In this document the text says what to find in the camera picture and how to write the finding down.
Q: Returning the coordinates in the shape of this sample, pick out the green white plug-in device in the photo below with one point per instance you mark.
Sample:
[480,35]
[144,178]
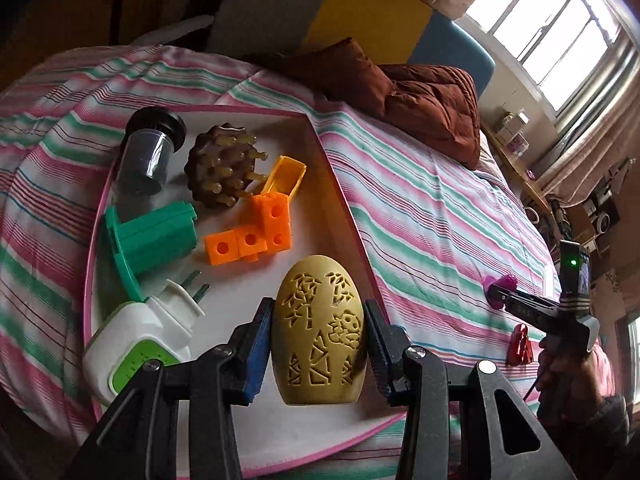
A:
[135,340]

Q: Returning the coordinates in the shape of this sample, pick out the magenta plastic strainer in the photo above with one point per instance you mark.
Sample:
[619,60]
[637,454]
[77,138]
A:
[507,282]

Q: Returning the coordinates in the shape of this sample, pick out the red plastic clip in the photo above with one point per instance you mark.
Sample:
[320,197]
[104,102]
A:
[520,350]

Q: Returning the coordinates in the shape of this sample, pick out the brown massage brush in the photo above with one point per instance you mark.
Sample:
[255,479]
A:
[215,170]

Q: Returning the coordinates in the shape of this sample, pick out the wooden desk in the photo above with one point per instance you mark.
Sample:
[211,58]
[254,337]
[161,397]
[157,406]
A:
[520,180]

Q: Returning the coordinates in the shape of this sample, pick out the striped blanket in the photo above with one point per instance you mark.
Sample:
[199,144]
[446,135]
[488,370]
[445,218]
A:
[425,210]

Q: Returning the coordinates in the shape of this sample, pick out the green plastic holder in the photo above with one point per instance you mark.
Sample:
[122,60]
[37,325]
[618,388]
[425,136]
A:
[150,240]

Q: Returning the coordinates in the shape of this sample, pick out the person's right hand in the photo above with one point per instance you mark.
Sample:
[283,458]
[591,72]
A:
[550,365]

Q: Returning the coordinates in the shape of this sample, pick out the window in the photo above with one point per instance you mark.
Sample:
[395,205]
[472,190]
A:
[550,20]

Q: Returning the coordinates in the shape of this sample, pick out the purple box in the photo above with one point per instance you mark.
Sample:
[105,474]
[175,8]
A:
[520,146]

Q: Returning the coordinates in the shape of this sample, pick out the brown quilt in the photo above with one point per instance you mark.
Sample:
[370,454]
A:
[425,105]

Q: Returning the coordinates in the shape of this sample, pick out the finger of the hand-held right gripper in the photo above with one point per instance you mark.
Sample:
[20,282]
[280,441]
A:
[530,307]

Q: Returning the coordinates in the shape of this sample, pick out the white tray pink rim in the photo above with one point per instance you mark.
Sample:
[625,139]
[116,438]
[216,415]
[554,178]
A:
[312,230]

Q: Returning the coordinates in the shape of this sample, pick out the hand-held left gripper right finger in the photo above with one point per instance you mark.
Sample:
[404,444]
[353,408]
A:
[377,355]

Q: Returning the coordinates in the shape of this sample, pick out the yellow carved egg-shaped case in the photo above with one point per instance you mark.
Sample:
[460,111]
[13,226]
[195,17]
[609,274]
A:
[320,330]

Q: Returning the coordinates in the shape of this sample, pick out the clear jar black cap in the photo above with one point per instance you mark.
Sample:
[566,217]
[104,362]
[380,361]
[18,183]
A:
[145,160]

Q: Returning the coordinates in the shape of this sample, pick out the blue headboard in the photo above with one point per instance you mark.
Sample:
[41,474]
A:
[450,45]

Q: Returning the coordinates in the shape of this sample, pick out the beige curtain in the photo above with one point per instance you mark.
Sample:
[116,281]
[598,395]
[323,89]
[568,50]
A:
[595,135]

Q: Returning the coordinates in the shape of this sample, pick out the person's right forearm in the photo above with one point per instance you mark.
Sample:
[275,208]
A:
[600,430]

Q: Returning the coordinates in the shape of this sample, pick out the pink checked pillow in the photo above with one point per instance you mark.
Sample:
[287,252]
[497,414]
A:
[492,155]

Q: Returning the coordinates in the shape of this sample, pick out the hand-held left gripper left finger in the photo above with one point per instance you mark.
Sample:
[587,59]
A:
[257,355]

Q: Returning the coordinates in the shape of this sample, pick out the yellow panel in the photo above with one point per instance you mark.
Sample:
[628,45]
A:
[365,15]

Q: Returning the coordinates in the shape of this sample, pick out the orange cube blocks toy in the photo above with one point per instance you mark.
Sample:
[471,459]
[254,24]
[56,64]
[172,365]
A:
[270,220]

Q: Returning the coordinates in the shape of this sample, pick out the white box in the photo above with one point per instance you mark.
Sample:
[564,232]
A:
[512,125]

